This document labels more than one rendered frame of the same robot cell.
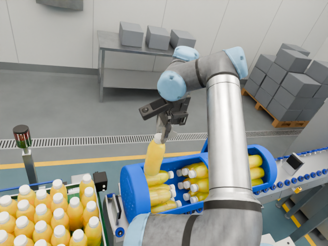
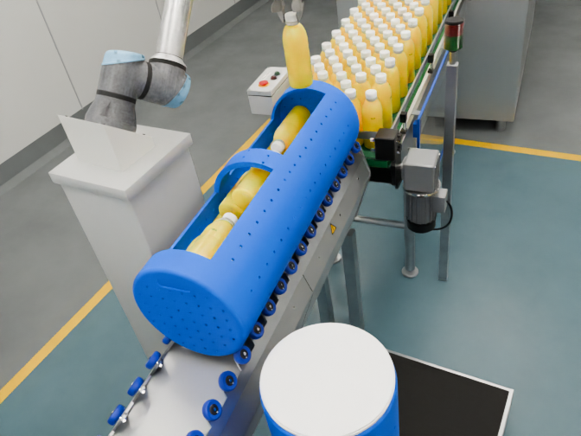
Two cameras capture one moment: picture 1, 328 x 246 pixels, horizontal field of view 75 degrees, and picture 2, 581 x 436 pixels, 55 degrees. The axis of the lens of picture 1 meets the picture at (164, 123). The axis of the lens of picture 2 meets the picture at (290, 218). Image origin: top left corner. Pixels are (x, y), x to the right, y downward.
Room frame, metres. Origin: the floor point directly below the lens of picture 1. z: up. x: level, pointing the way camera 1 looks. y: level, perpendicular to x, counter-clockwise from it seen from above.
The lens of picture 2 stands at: (1.93, -0.85, 2.00)
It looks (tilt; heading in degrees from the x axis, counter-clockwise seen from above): 39 degrees down; 151
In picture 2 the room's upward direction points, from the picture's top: 11 degrees counter-clockwise
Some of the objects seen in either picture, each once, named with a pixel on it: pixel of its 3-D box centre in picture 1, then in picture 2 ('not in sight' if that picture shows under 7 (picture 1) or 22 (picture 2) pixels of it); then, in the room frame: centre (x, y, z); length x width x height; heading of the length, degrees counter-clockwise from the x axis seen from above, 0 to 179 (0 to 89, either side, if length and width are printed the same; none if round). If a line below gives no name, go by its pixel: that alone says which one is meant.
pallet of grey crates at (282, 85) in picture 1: (286, 84); not in sight; (4.19, -2.10, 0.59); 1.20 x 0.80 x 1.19; 26
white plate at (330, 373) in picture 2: not in sight; (326, 376); (1.35, -0.51, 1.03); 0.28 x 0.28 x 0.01
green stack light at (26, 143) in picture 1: (23, 140); (453, 41); (0.68, 0.63, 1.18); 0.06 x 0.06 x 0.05
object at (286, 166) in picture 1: (292, 164); not in sight; (1.28, -1.02, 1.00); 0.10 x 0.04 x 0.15; 32
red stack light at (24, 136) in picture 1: (21, 133); (454, 28); (0.68, 0.63, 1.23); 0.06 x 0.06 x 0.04
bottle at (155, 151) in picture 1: (154, 155); (296, 53); (0.64, 0.00, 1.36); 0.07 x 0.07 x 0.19
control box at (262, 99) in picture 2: not in sight; (271, 90); (0.22, 0.14, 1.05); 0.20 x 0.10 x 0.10; 122
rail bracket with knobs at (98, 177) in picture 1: (99, 183); (386, 145); (0.72, 0.26, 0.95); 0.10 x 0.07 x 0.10; 32
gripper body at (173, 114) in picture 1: (174, 108); not in sight; (0.65, -0.02, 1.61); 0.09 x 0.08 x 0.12; 121
